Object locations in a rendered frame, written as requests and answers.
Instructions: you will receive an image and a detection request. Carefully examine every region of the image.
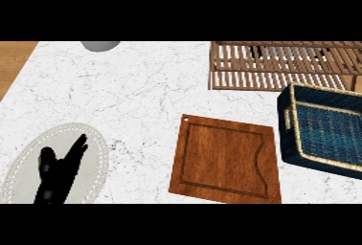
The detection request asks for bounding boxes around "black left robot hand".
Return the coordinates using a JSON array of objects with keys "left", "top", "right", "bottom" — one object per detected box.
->
[{"left": 33, "top": 133, "right": 91, "bottom": 205}]

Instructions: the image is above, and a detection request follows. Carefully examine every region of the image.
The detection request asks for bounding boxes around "brown wooden cutting board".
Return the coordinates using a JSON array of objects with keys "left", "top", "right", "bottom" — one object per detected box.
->
[{"left": 167, "top": 113, "right": 283, "bottom": 205}]

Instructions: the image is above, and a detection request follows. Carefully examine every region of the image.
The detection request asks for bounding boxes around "dark blue wicker basket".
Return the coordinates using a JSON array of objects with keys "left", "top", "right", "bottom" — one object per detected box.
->
[{"left": 277, "top": 81, "right": 362, "bottom": 180}]

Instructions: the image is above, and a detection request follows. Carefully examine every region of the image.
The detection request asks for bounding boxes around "pale oval placemat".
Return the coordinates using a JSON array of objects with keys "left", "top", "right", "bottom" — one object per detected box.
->
[{"left": 0, "top": 122, "right": 111, "bottom": 205}]

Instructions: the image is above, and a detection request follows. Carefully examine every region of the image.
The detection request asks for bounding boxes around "grey rounded object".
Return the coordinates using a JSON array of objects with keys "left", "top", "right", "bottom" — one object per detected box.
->
[{"left": 80, "top": 41, "right": 122, "bottom": 53}]

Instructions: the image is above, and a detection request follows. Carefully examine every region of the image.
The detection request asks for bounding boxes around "brown wooden slatted rack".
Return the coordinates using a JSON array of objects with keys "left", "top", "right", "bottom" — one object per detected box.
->
[{"left": 209, "top": 41, "right": 362, "bottom": 94}]

